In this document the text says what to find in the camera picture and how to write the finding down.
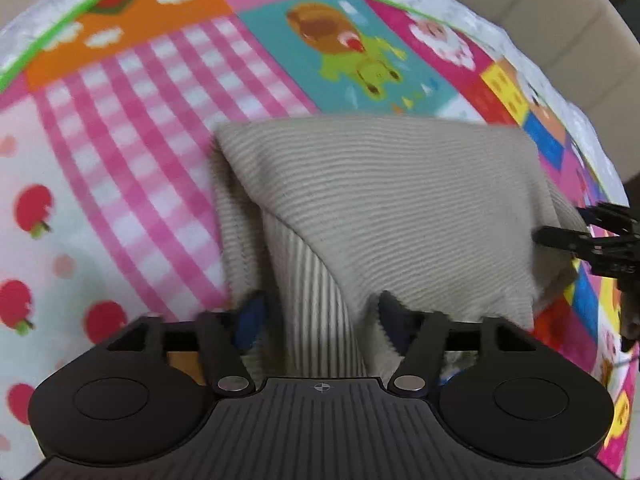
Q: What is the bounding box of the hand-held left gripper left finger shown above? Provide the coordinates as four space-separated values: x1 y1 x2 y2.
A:
102 290 267 397

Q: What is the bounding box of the colourful cartoon play mat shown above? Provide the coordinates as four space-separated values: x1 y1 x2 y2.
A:
0 0 633 480

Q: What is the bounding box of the beige padded headboard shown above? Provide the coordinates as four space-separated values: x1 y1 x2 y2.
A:
395 0 640 181

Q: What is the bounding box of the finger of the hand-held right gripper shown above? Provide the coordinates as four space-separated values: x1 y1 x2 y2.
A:
575 202 633 232
532 226 596 257

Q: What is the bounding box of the beige black striped sweater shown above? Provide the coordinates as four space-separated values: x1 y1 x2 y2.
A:
209 114 583 378

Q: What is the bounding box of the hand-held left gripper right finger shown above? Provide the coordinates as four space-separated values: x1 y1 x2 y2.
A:
375 290 540 397

